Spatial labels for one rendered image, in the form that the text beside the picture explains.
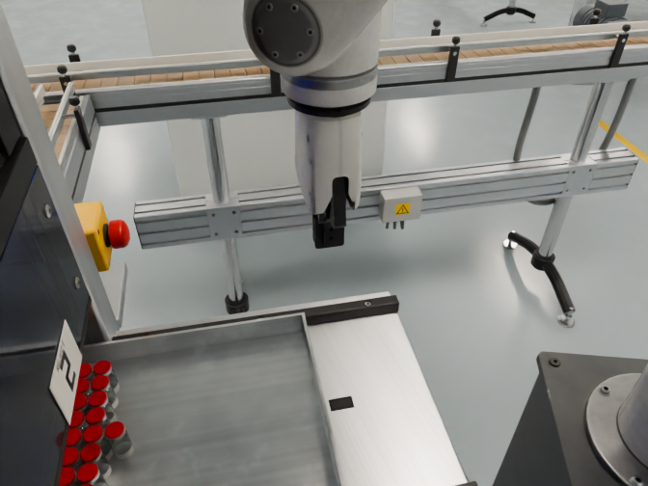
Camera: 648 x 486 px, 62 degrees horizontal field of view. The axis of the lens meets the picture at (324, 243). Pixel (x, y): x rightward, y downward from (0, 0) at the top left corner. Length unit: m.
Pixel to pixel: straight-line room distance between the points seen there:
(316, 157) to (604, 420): 0.50
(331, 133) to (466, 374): 1.49
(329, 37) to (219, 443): 0.48
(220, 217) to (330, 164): 1.14
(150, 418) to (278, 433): 0.16
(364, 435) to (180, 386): 0.24
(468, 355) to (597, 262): 0.78
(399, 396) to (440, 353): 1.21
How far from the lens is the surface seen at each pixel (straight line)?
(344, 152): 0.47
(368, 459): 0.66
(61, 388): 0.59
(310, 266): 2.17
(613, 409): 0.79
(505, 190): 1.83
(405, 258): 2.23
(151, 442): 0.70
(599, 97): 1.84
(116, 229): 0.78
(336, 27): 0.36
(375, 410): 0.70
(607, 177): 2.03
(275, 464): 0.66
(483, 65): 1.54
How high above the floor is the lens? 1.46
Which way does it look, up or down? 40 degrees down
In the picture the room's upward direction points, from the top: straight up
